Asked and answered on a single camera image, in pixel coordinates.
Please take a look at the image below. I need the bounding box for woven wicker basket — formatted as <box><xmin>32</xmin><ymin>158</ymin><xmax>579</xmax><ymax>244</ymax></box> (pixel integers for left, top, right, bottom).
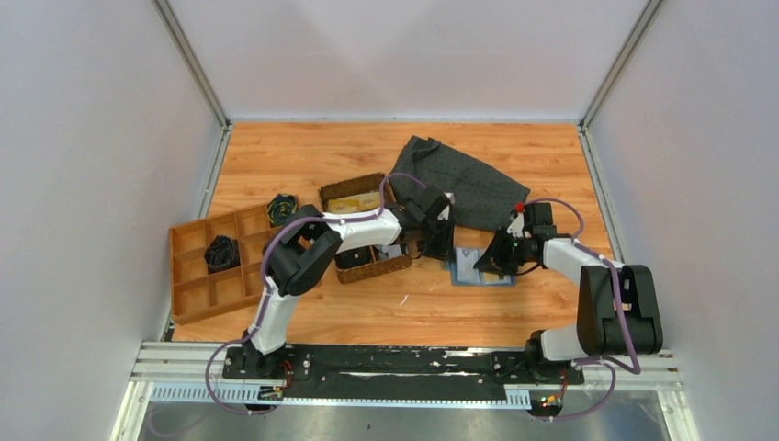
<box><xmin>319</xmin><ymin>173</ymin><xmax>412</xmax><ymax>284</ymax></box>

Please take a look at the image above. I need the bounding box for white patterned card in holder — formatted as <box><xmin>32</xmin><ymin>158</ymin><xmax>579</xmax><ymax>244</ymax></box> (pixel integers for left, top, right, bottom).
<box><xmin>455</xmin><ymin>247</ymin><xmax>482</xmax><ymax>285</ymax></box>

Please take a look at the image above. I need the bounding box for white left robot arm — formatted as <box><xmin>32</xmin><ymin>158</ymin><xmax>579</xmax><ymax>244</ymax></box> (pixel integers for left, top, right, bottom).
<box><xmin>240</xmin><ymin>186</ymin><xmax>452</xmax><ymax>379</ymax></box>

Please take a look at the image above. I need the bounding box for teal leather card holder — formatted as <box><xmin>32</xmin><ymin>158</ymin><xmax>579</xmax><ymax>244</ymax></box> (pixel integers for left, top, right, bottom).
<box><xmin>444</xmin><ymin>247</ymin><xmax>516</xmax><ymax>287</ymax></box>

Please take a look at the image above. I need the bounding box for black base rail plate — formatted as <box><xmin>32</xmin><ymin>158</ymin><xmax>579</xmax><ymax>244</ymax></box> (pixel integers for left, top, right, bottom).
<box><xmin>221</xmin><ymin>345</ymin><xmax>584</xmax><ymax>401</ymax></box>

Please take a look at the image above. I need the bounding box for black rolled tie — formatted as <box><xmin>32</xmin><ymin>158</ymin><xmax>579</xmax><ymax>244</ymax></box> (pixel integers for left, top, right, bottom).
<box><xmin>203</xmin><ymin>234</ymin><xmax>241</xmax><ymax>274</ymax></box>

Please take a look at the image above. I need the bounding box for dark grey dotted cloth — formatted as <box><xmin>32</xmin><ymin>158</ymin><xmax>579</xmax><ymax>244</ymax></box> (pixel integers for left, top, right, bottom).
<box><xmin>391</xmin><ymin>136</ymin><xmax>530</xmax><ymax>232</ymax></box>

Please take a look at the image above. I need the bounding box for wooden compartment tray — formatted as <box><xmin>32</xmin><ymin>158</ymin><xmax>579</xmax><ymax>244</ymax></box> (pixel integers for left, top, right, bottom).
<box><xmin>168</xmin><ymin>193</ymin><xmax>299</xmax><ymax>325</ymax></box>

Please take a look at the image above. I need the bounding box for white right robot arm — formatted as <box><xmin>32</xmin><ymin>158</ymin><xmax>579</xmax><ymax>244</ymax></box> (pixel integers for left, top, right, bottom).
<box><xmin>473</xmin><ymin>198</ymin><xmax>663</xmax><ymax>384</ymax></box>

